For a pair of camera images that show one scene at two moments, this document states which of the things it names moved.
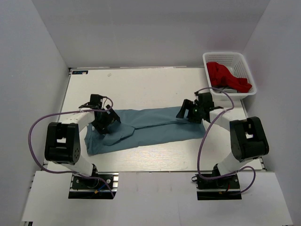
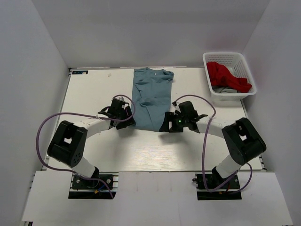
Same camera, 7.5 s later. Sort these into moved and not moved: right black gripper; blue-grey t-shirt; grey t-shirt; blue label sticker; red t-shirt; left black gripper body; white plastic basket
Moved: right black gripper; blue-grey t-shirt; left black gripper body
Not moved: red t-shirt; blue label sticker; white plastic basket; grey t-shirt
